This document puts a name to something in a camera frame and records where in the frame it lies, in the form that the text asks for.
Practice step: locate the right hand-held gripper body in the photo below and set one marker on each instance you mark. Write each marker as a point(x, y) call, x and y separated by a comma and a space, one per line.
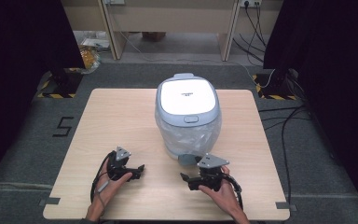
point(210, 175)

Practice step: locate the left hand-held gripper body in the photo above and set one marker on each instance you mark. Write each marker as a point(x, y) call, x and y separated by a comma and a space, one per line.
point(119, 165)

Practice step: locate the clear plastic bin liner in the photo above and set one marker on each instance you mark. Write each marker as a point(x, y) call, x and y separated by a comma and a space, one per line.
point(189, 138)

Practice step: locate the grey white lidded trash can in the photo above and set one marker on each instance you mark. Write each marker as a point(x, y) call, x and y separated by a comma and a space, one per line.
point(188, 99)

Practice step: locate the person's right hand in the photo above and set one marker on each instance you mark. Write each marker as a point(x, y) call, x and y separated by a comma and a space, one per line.
point(223, 196)

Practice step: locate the person's left hand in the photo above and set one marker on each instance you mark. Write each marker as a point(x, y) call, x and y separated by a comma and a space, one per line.
point(110, 191)

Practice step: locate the grey tape piece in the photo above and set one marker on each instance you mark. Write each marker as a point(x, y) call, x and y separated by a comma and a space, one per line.
point(286, 206)
point(49, 201)

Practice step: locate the black stand base hazard tape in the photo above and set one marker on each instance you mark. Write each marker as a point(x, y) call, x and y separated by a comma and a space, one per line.
point(62, 82)
point(276, 85)

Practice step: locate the clear bag yellow contents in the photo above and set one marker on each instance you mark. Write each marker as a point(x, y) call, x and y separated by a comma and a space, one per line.
point(89, 59)

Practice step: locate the white papers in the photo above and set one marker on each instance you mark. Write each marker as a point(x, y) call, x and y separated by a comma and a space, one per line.
point(95, 42)

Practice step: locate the dark curtain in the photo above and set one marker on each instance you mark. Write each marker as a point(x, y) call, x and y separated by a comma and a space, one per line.
point(332, 62)
point(18, 62)

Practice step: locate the light wooden desk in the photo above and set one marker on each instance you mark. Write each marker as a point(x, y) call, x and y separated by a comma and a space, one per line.
point(174, 18)

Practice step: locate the white wall power outlet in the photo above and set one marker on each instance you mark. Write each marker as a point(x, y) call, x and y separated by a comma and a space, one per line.
point(250, 2)
point(114, 1)

